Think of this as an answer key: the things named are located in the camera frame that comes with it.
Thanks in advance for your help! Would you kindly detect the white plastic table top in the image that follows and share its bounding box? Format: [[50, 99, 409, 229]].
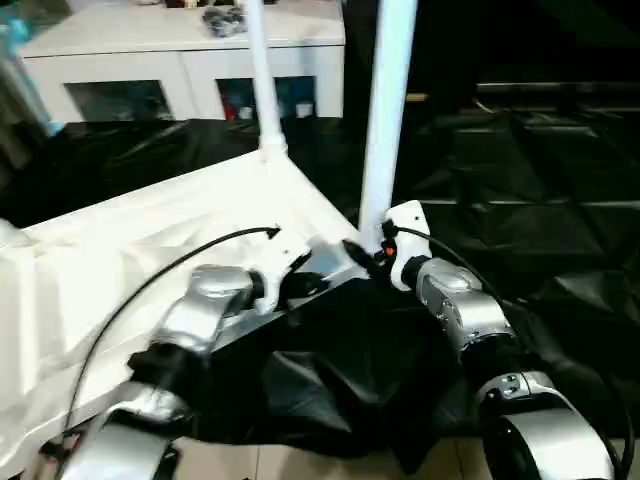
[[0, 148, 375, 480]]

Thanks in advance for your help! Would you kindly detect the blue white striped pole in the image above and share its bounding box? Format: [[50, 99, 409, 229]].
[[0, 3, 57, 140]]

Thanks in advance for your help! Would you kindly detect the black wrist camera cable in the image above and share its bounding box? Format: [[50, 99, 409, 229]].
[[61, 225, 283, 444], [383, 221, 632, 480]]

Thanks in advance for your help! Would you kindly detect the white plastic table leg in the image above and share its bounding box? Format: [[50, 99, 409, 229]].
[[243, 0, 290, 162], [356, 0, 420, 252]]

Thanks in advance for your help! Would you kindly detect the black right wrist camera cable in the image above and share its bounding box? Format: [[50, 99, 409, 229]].
[[383, 221, 632, 480]]

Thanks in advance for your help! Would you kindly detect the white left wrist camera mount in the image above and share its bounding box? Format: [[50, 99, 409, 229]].
[[251, 233, 315, 317]]

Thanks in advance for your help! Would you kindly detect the white glass-door cabinet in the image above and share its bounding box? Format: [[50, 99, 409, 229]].
[[18, 6, 348, 125]]

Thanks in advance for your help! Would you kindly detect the clear bag of black parts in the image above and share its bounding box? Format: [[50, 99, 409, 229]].
[[201, 6, 247, 40]]

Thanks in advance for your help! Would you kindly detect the black left wrist camera cable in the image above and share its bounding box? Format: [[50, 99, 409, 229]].
[[61, 225, 283, 444]]

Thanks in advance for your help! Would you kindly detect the black work mat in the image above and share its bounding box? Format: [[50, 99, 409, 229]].
[[0, 107, 640, 474]]

